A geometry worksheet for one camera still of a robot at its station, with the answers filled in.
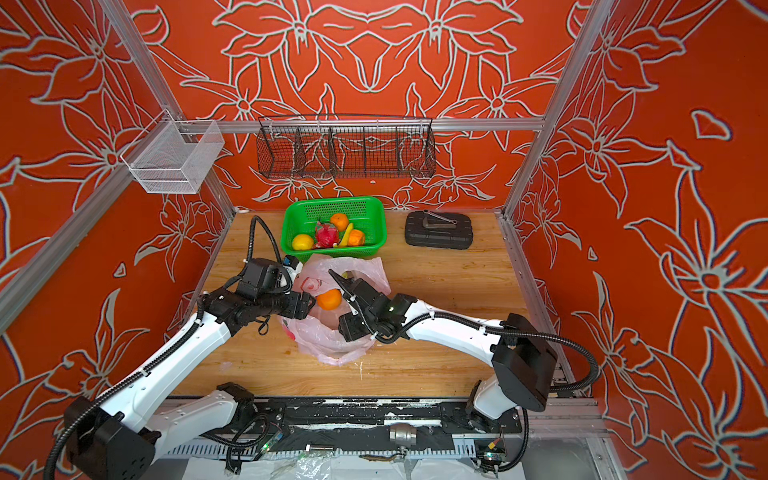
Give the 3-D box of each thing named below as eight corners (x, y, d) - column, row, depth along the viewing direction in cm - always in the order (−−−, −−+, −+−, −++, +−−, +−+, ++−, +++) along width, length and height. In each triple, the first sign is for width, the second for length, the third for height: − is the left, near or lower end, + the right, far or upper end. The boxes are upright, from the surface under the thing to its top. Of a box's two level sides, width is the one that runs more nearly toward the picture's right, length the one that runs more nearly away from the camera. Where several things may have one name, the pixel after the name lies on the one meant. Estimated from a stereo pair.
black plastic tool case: (406, 248, 108) (407, 238, 104) (404, 220, 117) (405, 210, 113) (471, 248, 108) (475, 238, 104) (464, 220, 117) (467, 210, 113)
